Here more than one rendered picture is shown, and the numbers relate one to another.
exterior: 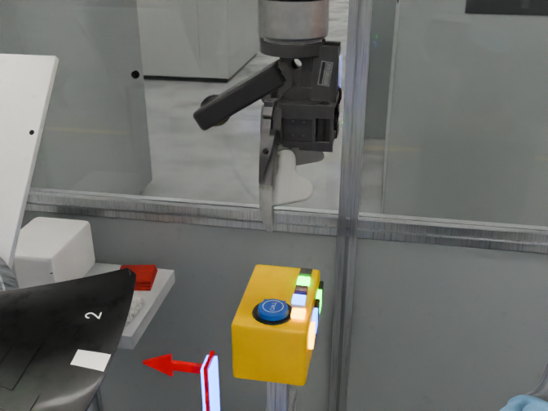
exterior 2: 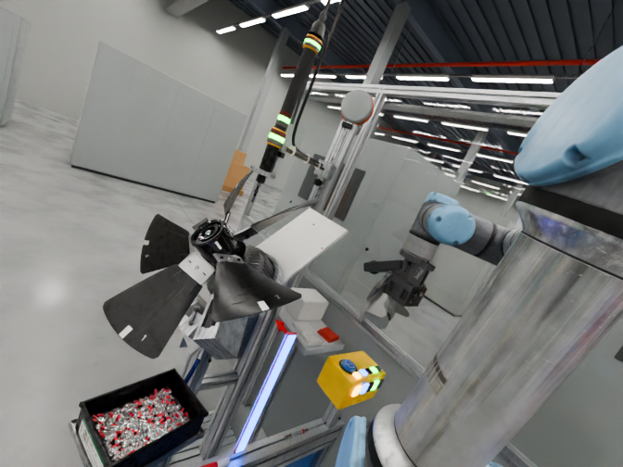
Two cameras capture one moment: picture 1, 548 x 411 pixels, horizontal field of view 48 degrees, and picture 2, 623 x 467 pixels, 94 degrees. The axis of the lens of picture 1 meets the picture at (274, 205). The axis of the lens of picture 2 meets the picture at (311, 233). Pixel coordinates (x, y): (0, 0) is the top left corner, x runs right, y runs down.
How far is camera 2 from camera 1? 24 cm
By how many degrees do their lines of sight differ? 37
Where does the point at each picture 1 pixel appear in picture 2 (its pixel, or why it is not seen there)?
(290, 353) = (341, 388)
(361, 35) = not seen: hidden behind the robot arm
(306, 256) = (401, 384)
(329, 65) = (422, 271)
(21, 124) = (321, 244)
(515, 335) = not seen: outside the picture
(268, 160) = (375, 292)
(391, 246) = not seen: hidden behind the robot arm
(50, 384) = (247, 302)
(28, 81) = (333, 233)
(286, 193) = (374, 309)
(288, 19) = (413, 243)
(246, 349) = (327, 372)
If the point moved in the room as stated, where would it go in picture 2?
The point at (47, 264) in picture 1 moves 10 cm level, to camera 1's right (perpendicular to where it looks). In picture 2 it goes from (302, 303) to (317, 316)
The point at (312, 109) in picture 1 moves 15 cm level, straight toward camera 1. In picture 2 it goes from (404, 283) to (372, 283)
